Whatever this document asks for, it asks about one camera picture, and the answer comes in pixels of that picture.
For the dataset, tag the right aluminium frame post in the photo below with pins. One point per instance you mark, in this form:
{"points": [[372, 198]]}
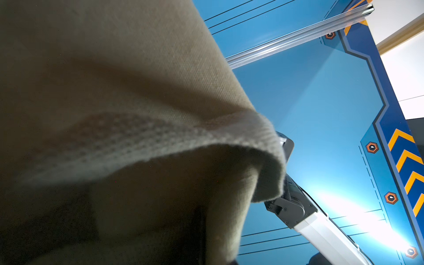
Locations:
{"points": [[301, 36]]}

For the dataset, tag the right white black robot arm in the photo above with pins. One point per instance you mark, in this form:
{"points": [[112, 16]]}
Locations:
{"points": [[299, 212]]}

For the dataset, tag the olive green tote bag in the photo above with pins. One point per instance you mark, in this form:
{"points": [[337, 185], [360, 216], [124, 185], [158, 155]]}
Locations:
{"points": [[126, 139]]}

